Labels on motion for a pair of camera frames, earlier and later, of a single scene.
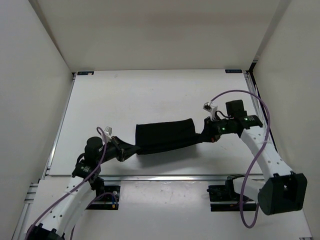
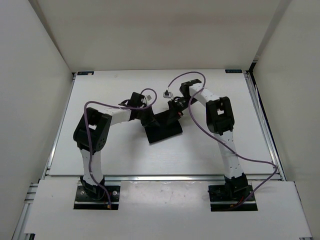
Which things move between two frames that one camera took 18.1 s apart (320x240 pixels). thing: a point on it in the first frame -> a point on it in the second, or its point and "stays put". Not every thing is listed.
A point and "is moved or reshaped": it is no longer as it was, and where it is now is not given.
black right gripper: x=208 y=133 -> x=175 y=113
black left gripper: x=124 y=150 -> x=150 y=120
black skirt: x=160 y=136 is moved or reshaped
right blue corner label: x=233 y=71 stays put
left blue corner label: x=85 y=72 stays put
